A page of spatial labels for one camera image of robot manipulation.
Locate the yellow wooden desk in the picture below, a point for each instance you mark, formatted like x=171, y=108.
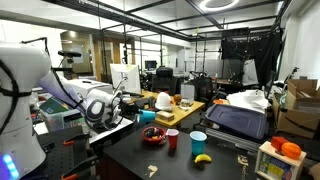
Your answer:
x=179, y=114

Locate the wooden toy box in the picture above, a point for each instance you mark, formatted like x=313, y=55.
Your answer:
x=271, y=165

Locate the yellow toy banana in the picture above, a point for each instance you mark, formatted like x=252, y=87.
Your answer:
x=202, y=157

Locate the small cardboard box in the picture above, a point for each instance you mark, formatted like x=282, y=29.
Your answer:
x=163, y=115

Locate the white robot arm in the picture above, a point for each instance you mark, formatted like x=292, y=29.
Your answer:
x=23, y=67

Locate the clear plastic storage bin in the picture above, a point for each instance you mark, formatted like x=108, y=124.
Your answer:
x=57, y=115

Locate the red plate with toys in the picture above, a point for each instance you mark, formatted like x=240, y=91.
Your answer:
x=154, y=135

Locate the black curtain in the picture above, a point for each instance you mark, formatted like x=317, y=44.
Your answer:
x=263, y=49

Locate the white equipment box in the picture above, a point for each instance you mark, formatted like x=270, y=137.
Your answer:
x=90, y=89

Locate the red toy block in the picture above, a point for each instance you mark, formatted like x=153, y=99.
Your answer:
x=277, y=142

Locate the blue plastic cup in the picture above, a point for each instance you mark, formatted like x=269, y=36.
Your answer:
x=146, y=116
x=198, y=139

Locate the dark blue bin lid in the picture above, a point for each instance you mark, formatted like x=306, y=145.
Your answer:
x=241, y=120

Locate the red plastic cup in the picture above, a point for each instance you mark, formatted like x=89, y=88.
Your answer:
x=172, y=135

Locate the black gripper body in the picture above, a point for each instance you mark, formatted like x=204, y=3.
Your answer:
x=129, y=110

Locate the black pegboard with clamps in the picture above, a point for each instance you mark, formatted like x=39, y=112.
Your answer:
x=68, y=155

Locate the white plush chicken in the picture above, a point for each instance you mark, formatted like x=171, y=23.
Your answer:
x=163, y=101

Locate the black office chair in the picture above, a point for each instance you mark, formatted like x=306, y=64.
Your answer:
x=164, y=80

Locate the white computer monitor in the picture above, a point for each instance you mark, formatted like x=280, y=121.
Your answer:
x=126, y=76

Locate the orange toy ball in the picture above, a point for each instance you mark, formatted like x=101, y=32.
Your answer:
x=291, y=150

